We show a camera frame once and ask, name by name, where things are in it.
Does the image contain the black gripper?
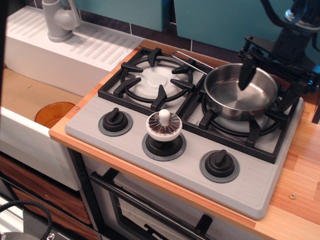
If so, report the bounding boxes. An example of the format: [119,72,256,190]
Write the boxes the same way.
[238,29,320,112]

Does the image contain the stainless steel pan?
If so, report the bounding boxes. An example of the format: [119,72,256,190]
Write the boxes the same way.
[171,51,279,121]

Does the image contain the toy mushroom white brown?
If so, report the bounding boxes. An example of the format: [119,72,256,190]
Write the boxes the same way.
[145,109,183,142]

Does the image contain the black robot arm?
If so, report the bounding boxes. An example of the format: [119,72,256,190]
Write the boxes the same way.
[238,0,320,112]

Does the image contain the black right stove knob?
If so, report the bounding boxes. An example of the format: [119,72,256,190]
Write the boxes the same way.
[199,149,240,184]

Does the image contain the black stove knob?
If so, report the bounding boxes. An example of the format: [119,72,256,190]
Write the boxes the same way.
[142,133,187,162]
[98,107,133,137]
[199,149,240,184]

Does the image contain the grey toy stove top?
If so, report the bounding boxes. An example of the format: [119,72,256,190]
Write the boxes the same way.
[64,46,305,221]

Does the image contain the black middle stove knob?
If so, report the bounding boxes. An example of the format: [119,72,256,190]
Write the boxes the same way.
[142,133,187,162]

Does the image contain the black left stove knob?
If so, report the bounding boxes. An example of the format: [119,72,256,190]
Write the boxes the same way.
[98,107,133,137]

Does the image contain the black right burner grate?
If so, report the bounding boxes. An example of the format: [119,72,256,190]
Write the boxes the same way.
[179,69,304,164]

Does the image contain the black burner grate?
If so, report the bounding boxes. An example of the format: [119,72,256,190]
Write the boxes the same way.
[179,69,304,164]
[98,47,210,116]

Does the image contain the black left burner grate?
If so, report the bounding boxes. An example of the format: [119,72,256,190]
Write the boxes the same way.
[98,47,210,116]

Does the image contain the brass countertop screw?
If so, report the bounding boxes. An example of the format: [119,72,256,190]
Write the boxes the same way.
[289,193,296,200]

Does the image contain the grey toy faucet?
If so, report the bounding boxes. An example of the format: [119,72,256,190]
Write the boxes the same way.
[42,0,81,43]

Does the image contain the orange plastic drain disc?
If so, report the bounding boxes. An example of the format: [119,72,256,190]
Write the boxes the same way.
[34,101,75,129]

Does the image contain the white toy sink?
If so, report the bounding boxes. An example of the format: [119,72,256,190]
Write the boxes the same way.
[0,6,142,191]

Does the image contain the wooden drawer fronts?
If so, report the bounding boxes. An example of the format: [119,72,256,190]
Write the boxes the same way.
[0,152,98,240]

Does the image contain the oven door with handle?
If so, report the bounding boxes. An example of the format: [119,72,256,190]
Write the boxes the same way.
[88,168,259,240]

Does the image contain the black braided cable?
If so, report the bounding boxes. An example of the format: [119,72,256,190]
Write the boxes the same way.
[0,199,53,240]

